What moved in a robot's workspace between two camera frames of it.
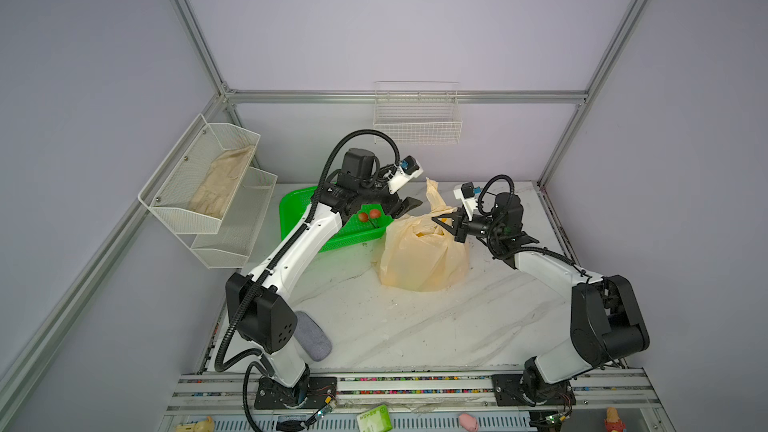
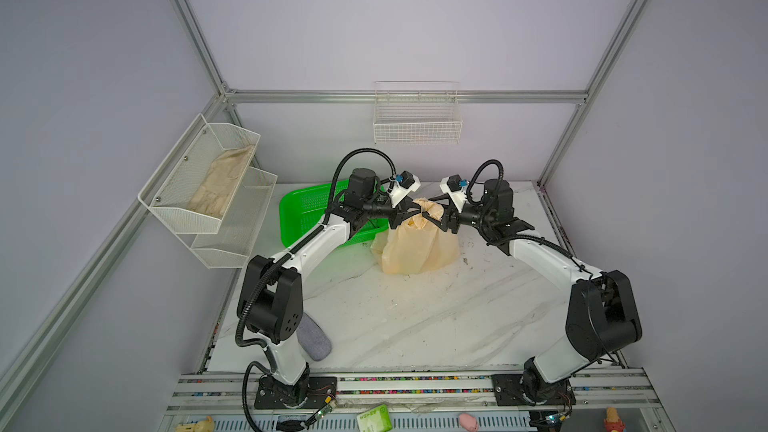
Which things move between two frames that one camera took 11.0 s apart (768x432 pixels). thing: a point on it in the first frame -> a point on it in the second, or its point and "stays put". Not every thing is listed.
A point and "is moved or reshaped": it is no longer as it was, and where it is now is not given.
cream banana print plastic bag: (420, 253) is moved or reshaped
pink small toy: (468, 422) stays put
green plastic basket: (368, 223) stays put
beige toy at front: (201, 426) stays put
